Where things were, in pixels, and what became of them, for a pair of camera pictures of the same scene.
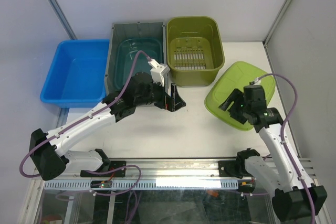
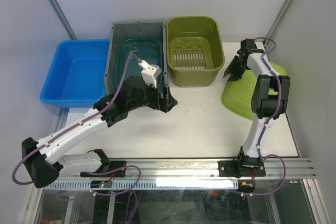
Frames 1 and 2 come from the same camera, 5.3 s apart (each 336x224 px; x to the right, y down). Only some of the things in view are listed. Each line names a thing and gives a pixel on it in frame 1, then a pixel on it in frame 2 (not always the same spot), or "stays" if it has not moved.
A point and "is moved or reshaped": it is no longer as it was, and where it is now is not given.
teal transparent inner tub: [125, 51] stays
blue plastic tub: [77, 78] stays
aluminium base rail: [169, 171] stays
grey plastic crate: [133, 30] stays
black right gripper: [235, 96] → [230, 70]
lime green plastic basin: [235, 75] is moved or reshaped
